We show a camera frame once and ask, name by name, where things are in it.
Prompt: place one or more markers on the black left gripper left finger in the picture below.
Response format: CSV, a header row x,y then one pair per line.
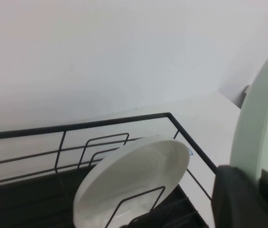
x,y
235,202

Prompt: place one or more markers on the pale green round plate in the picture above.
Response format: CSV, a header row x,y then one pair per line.
x,y
261,118

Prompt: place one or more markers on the white round plate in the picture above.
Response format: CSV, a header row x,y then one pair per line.
x,y
136,171

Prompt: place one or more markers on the blue bordered rectangular label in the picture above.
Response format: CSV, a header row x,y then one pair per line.
x,y
191,152

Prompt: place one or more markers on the black plastic drip tray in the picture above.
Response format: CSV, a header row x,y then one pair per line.
x,y
29,202

